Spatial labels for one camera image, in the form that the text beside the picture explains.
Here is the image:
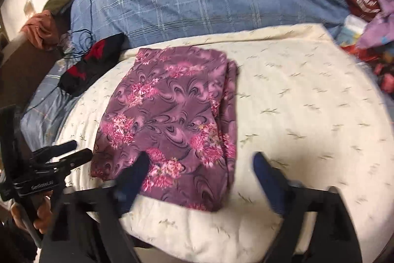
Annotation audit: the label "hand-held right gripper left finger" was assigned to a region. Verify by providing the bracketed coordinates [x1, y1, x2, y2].
[41, 152, 153, 263]

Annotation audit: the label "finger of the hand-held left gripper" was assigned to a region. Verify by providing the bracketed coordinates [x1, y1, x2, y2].
[29, 148, 93, 177]
[31, 140, 78, 163]

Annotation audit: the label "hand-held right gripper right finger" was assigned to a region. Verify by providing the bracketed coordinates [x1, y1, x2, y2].
[252, 151, 364, 263]

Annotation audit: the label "pink floral pants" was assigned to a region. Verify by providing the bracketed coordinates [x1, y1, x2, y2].
[90, 46, 240, 212]

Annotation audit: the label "person's left hand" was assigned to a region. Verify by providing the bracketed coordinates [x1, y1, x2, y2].
[9, 193, 53, 234]

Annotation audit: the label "wooden headboard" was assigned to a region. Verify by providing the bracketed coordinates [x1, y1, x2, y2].
[0, 32, 65, 116]

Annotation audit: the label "black and red garment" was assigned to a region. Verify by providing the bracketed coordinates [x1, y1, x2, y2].
[58, 33, 125, 96]

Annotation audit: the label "orange cloth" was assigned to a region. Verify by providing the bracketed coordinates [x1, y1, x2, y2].
[23, 10, 62, 49]

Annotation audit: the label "olive green cloth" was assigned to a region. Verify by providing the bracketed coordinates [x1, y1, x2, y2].
[42, 0, 81, 15]

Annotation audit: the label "dark cloth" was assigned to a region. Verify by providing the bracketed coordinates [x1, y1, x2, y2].
[342, 44, 394, 94]

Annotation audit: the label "white and blue cloth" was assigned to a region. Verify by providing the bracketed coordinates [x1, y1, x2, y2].
[342, 15, 368, 46]

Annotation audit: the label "purple cloth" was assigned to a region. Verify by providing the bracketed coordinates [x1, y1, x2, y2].
[357, 0, 394, 49]

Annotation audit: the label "black cable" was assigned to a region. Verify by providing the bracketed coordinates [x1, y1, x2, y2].
[31, 0, 96, 109]

